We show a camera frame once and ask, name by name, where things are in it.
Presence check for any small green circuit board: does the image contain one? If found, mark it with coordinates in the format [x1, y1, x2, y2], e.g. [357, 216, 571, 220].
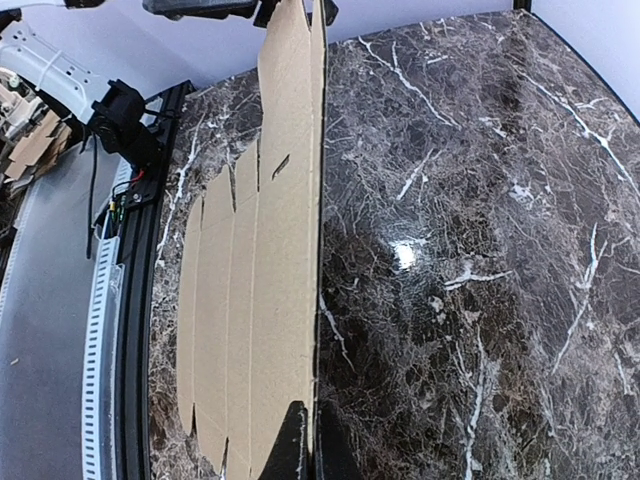
[108, 182, 130, 237]

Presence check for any brown cardboard box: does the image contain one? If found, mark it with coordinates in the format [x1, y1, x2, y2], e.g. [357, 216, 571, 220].
[176, 1, 326, 479]

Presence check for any white slotted cable duct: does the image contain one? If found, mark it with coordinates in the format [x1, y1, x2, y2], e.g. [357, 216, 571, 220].
[81, 237, 121, 479]

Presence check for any right black frame post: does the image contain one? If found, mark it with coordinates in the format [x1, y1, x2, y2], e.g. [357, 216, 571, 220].
[512, 0, 532, 12]

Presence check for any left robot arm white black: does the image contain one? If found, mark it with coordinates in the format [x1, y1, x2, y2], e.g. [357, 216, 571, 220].
[1, 1, 339, 171]

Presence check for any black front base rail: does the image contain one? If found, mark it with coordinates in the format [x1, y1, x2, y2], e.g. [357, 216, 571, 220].
[113, 81, 193, 479]

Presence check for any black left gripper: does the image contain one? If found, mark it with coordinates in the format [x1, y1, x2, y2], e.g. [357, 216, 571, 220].
[142, 0, 339, 28]

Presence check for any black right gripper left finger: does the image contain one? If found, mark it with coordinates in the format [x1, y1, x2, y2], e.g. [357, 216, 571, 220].
[260, 401, 309, 480]

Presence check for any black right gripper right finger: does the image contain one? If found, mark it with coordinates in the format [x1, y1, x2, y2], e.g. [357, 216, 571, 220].
[314, 400, 364, 480]

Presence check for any cardboard scraps pile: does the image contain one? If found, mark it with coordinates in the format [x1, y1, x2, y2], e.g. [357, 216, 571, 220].
[1, 84, 70, 184]

